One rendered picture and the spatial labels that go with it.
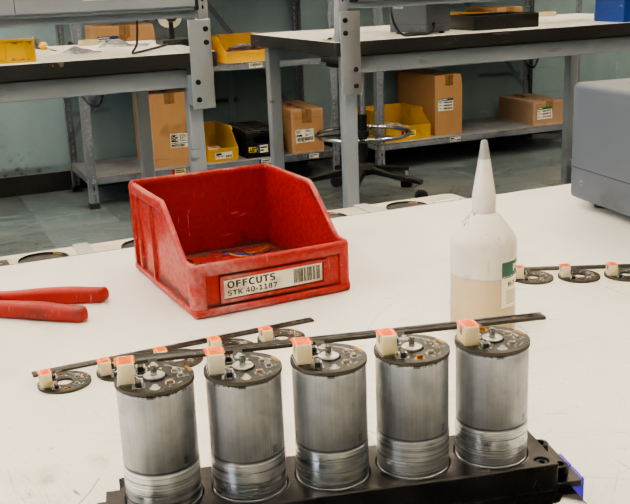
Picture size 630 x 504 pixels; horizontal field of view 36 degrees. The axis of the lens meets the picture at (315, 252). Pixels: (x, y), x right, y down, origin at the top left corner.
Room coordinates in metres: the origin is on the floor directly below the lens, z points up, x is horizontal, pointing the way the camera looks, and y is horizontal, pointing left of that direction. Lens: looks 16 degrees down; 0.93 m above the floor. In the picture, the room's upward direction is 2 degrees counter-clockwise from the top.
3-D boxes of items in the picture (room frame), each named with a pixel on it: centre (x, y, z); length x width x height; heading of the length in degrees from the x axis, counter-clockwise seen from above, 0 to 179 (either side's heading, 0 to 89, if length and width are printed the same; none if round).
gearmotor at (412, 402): (0.29, -0.03, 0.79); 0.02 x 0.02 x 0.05
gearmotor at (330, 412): (0.29, 0.00, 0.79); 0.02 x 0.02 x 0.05
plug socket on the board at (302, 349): (0.29, 0.00, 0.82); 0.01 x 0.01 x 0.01; 11
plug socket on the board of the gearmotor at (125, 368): (0.28, 0.06, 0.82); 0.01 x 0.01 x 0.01; 11
